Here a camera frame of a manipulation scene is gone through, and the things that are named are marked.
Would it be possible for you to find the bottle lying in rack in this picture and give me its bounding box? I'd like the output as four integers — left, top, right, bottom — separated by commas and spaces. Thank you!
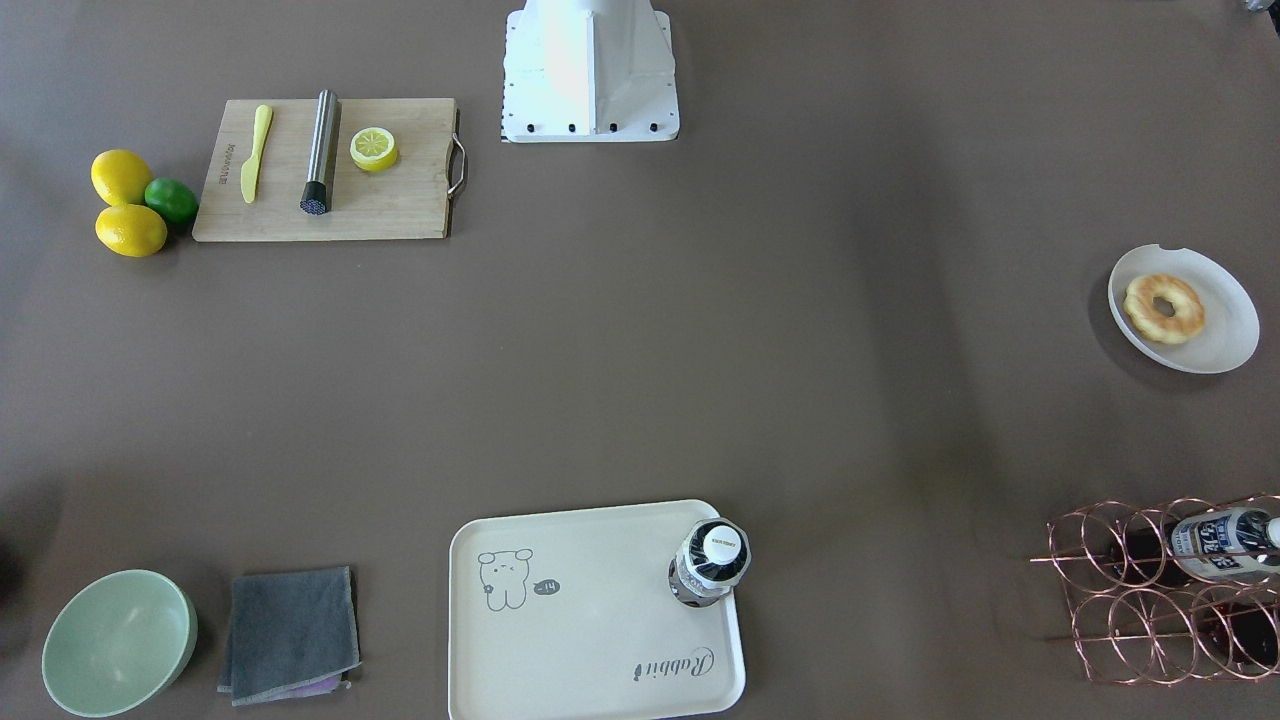
1106, 506, 1279, 589

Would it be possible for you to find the yellow lemon lower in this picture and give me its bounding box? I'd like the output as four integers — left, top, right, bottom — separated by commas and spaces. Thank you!
95, 204, 169, 258

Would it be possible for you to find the yellow plastic knife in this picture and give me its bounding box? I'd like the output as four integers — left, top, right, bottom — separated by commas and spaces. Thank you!
239, 104, 274, 204

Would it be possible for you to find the white round plate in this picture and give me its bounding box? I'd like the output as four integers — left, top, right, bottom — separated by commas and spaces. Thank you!
1105, 243, 1260, 375

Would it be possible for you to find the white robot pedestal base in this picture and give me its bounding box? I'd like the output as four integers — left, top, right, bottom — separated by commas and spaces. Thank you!
500, 1, 681, 143

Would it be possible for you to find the glazed ring donut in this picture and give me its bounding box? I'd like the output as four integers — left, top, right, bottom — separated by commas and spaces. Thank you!
1123, 273, 1207, 345

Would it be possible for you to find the mint green bowl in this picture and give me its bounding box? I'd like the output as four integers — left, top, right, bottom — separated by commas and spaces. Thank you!
41, 569, 198, 717

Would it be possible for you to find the steel cylindrical muddler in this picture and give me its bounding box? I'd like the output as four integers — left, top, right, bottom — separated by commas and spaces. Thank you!
300, 88, 340, 217

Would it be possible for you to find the grey folded cloth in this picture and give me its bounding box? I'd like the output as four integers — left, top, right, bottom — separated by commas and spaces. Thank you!
218, 565, 362, 707

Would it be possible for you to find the copper wire bottle rack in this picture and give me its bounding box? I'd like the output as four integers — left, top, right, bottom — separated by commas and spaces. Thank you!
1039, 497, 1277, 685

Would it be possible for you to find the yellow lemon upper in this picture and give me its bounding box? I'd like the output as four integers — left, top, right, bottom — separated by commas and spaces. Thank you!
90, 149, 154, 206

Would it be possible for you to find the green lime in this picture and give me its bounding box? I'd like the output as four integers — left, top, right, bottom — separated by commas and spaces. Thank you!
143, 178, 198, 227

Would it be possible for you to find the half lemon slice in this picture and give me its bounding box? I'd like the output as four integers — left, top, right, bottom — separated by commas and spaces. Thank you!
349, 126, 399, 173

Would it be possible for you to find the yellow lemon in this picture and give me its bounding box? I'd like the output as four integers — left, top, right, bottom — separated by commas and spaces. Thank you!
95, 204, 169, 258
90, 149, 154, 206

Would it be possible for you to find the dark tea bottle on tray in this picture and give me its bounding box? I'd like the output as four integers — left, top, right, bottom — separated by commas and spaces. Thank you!
668, 518, 753, 609

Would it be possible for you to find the wooden cutting board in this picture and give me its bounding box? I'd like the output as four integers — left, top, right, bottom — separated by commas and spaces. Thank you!
192, 97, 460, 243

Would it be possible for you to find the cream rabbit tray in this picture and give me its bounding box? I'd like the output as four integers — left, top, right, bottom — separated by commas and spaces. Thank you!
448, 498, 746, 719

